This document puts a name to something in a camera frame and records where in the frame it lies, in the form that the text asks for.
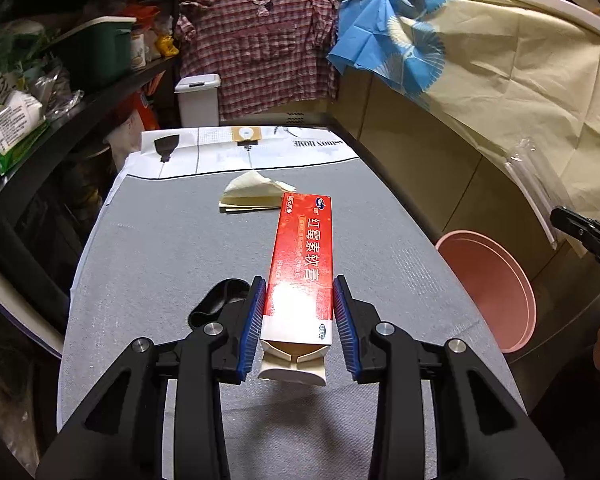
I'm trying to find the clear plastic bag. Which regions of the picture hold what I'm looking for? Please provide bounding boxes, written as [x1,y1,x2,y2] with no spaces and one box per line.
[505,139,563,251]

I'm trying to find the crumpled beige tissue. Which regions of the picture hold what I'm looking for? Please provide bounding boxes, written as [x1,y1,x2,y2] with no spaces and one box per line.
[219,170,297,215]

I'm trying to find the black shelf rack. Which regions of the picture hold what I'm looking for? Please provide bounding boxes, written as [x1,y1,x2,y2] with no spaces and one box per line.
[0,0,181,321]

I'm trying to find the red plaid shirt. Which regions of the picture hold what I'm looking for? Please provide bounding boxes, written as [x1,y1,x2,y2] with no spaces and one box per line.
[175,0,341,121]

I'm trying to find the blue patterned cloth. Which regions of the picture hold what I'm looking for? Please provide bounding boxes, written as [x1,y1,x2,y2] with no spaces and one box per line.
[326,0,448,98]

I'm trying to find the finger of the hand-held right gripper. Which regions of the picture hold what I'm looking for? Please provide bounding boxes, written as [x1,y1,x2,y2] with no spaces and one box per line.
[550,206,600,277]

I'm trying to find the small orange bag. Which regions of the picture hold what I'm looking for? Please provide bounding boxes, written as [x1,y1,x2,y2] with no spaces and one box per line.
[122,4,158,26]

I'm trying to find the pink plastic basin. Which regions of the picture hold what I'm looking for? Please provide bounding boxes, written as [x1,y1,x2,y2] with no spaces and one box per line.
[435,230,537,353]

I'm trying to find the beige cabinet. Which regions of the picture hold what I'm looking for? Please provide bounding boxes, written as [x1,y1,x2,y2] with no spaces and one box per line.
[330,67,600,361]

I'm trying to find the grey ironing board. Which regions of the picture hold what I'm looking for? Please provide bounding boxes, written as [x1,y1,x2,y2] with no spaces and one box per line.
[57,125,523,480]

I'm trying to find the black curved strap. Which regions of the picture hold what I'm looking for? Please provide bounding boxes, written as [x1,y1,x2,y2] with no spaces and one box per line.
[189,279,248,331]

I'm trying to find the white trash bin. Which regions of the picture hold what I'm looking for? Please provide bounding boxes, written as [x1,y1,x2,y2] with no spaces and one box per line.
[174,74,222,128]

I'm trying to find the white jar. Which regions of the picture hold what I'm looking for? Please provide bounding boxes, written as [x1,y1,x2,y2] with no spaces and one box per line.
[130,32,148,71]

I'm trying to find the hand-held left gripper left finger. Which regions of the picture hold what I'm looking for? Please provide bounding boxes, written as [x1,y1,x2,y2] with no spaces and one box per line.
[35,275,268,480]

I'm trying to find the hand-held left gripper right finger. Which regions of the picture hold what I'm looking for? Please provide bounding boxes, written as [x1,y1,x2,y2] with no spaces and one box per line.
[331,274,566,480]

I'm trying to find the cream cloth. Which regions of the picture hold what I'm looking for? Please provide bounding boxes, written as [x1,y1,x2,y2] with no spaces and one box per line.
[347,0,600,241]

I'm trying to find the red ointment box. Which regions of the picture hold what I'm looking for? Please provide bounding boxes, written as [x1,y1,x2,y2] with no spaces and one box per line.
[256,191,333,387]

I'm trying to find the large orange bag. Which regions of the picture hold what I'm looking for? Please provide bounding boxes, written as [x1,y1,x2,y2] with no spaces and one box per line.
[125,87,161,133]

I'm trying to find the green and white packets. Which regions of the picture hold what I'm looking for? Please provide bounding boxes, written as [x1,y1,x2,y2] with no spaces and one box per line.
[0,87,48,176]

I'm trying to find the green crate with white lid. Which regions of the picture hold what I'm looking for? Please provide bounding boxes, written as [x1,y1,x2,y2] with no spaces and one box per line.
[52,16,137,92]

